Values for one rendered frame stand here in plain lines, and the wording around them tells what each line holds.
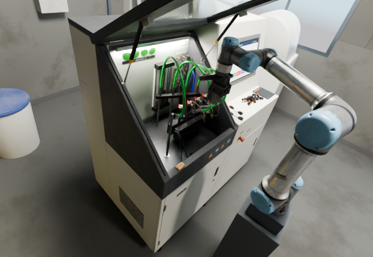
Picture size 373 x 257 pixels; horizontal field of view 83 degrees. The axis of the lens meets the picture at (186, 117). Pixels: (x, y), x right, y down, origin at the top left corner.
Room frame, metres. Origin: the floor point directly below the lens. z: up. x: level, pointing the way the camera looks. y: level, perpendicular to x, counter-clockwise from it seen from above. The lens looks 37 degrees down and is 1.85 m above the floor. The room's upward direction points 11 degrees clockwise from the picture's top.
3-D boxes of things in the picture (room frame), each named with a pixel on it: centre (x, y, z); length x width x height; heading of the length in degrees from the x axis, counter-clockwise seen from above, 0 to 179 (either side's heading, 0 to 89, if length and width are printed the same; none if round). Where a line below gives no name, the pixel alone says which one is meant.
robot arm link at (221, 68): (0.96, -0.13, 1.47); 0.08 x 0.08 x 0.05
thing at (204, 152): (0.93, -0.15, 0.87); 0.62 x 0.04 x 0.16; 143
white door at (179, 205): (0.92, -0.16, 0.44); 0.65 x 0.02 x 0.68; 143
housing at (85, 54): (1.63, 0.20, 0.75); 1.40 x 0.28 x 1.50; 143
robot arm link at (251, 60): (0.89, -0.21, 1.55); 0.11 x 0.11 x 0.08; 40
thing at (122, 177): (1.09, 0.07, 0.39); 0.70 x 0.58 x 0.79; 143
